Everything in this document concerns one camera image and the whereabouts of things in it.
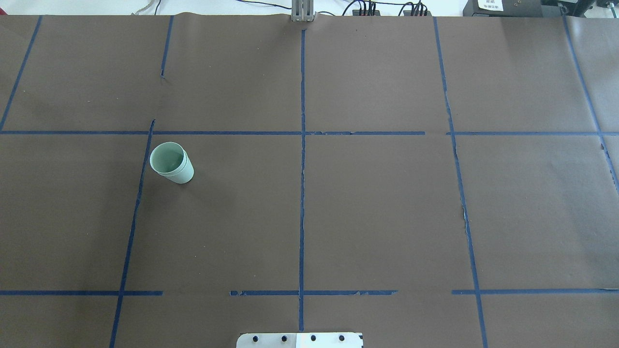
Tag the vertical blue tape strip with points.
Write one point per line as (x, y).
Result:
(303, 142)

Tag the outer mint green cup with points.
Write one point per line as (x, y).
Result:
(184, 176)

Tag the mint green cup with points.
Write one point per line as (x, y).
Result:
(168, 159)
(184, 176)

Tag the inner mint green cup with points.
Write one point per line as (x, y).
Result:
(168, 159)

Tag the brown paper table cover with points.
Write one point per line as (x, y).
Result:
(496, 229)

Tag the white metal mounting plate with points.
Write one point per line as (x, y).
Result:
(301, 340)

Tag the black power strip left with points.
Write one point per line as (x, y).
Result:
(366, 12)

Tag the black power strip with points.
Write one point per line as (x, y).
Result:
(366, 12)
(424, 12)

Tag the black power strip right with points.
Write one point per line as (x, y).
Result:
(424, 12)

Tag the black box with label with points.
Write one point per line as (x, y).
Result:
(503, 8)

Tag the horizontal blue tape strip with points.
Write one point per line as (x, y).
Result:
(212, 133)

